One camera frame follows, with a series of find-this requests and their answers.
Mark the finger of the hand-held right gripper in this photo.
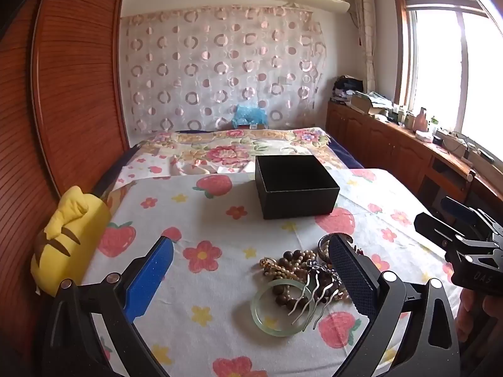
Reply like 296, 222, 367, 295
440, 195, 503, 241
414, 211, 493, 251

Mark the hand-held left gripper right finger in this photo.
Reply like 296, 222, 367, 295
328, 234, 461, 377

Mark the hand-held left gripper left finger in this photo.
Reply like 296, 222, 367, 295
41, 237, 174, 377

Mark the silver hair comb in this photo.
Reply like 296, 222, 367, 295
288, 265, 344, 331

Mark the silver bangle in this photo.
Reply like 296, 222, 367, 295
318, 235, 334, 263

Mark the pearl necklace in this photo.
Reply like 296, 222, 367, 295
275, 249, 320, 284

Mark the dark wooden bead bracelet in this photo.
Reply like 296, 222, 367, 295
271, 248, 352, 313

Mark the black jewelry box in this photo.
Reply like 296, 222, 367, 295
255, 155, 340, 221

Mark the green jade bangle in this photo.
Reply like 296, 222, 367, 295
251, 279, 311, 337

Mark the person's right hand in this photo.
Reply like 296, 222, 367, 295
457, 288, 503, 346

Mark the white device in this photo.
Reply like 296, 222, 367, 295
436, 129, 470, 158

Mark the yellow plush toy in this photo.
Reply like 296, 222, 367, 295
30, 186, 113, 296

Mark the pink bottle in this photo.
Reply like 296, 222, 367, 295
412, 107, 429, 132

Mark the long wooden cabinet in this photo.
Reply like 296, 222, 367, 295
325, 100, 503, 221

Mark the wooden framed window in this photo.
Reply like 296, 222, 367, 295
393, 0, 503, 158

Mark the floral blanket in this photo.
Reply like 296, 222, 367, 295
118, 127, 331, 177

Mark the dark clothes pile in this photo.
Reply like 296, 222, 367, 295
333, 75, 364, 105

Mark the blue plastic bag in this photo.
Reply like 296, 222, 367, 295
232, 104, 268, 129

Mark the beige window curtain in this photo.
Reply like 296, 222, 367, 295
351, 0, 378, 91

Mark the circle patterned curtain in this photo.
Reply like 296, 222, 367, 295
120, 5, 328, 134

